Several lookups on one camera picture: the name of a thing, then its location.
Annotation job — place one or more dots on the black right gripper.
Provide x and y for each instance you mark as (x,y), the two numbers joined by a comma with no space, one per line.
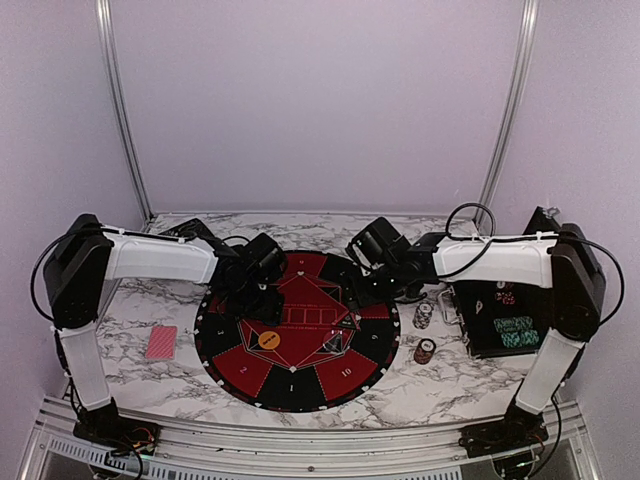
(399,294)

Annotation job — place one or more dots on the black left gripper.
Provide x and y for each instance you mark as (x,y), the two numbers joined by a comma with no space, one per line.
(271,310)

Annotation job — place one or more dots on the orange big blind button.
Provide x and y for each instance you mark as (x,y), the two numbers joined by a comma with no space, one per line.
(269,340)

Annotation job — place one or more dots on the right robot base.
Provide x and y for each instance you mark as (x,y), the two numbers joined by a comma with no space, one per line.
(510,442)

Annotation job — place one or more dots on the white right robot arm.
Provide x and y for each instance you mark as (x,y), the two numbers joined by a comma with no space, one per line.
(553,360)

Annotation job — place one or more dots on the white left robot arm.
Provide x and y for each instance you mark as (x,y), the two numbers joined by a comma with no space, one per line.
(91,259)

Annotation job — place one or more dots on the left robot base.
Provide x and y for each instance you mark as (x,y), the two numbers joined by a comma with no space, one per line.
(105,426)

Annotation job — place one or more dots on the white blue chip stack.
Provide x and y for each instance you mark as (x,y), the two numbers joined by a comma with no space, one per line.
(423,315)

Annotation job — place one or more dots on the black floral box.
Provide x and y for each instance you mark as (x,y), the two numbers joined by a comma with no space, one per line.
(190,230)

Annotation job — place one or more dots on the red brown chip stack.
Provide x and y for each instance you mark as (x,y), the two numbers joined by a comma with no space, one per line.
(424,351)

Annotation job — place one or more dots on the round red black poker mat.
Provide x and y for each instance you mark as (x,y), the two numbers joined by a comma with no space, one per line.
(295,377)

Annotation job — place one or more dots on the red playing card deck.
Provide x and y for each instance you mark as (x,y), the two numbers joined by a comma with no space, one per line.
(162,343)

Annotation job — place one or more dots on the black poker chip case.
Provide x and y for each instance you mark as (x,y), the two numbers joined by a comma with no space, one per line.
(509,292)

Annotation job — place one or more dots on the aluminium front rail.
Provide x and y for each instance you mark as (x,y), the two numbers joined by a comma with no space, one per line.
(189,449)

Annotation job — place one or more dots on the right aluminium frame post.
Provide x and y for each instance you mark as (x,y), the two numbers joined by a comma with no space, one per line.
(521,65)

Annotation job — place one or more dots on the aluminium frame post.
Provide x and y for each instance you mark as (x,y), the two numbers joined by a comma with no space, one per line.
(110,58)
(521,65)

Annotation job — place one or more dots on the left aluminium frame post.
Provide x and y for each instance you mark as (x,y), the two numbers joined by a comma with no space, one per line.
(110,58)

